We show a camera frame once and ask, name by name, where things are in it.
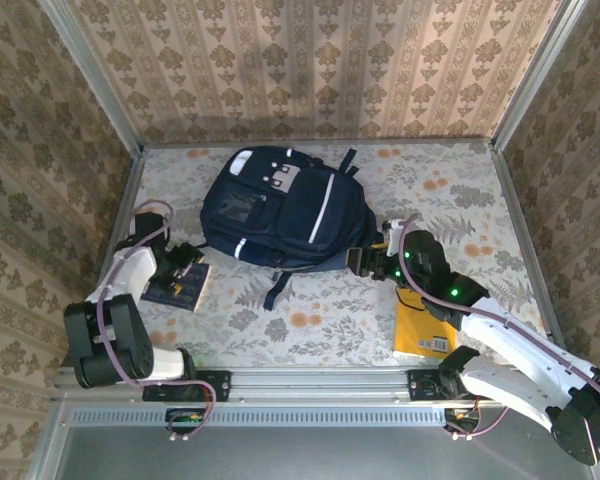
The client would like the thick navy blue booklet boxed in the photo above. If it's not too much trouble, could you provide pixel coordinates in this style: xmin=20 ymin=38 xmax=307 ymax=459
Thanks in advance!
xmin=140 ymin=262 xmax=212 ymax=312

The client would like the yellow paperback book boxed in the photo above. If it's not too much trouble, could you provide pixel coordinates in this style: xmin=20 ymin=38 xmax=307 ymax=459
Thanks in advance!
xmin=392 ymin=287 xmax=461 ymax=359

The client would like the navy blue school backpack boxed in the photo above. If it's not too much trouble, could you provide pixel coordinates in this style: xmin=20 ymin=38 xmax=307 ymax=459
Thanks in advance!
xmin=198 ymin=144 xmax=386 ymax=311

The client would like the floral patterned tablecloth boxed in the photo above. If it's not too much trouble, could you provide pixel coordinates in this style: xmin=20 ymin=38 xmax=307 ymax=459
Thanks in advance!
xmin=90 ymin=142 xmax=556 ymax=369

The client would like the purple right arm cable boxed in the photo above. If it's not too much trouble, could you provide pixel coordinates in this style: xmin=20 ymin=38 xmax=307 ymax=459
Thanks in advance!
xmin=399 ymin=213 xmax=600 ymax=442

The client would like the thin black right gripper wire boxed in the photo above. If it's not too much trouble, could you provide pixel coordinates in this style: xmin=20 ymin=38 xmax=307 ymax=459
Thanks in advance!
xmin=396 ymin=288 xmax=429 ymax=312

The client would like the thin aluminium table edge rail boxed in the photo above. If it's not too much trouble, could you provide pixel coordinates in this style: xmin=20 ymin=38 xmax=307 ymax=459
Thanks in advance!
xmin=489 ymin=144 xmax=571 ymax=366
xmin=79 ymin=147 xmax=147 ymax=369
xmin=140 ymin=138 xmax=496 ymax=150

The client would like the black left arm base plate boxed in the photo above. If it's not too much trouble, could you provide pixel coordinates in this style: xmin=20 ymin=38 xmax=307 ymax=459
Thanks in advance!
xmin=142 ymin=369 xmax=232 ymax=404

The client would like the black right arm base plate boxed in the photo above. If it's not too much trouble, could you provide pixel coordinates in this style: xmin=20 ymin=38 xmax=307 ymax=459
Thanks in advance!
xmin=407 ymin=368 xmax=464 ymax=402

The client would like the wide aluminium extrusion rail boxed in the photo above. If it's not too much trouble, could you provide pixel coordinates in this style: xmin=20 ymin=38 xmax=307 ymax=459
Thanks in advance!
xmin=54 ymin=364 xmax=599 ymax=406

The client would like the black electronics box with wires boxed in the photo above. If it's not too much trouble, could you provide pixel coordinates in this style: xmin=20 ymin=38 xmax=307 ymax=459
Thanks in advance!
xmin=443 ymin=407 xmax=482 ymax=435
xmin=164 ymin=406 xmax=205 ymax=435

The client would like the grey slotted cable duct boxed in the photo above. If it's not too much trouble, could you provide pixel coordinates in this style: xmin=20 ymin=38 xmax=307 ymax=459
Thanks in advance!
xmin=72 ymin=405 xmax=449 ymax=426

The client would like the aluminium frame post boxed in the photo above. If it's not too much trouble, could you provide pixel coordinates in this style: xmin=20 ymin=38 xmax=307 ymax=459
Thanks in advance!
xmin=488 ymin=0 xmax=597 ymax=151
xmin=37 ymin=0 xmax=146 ymax=154

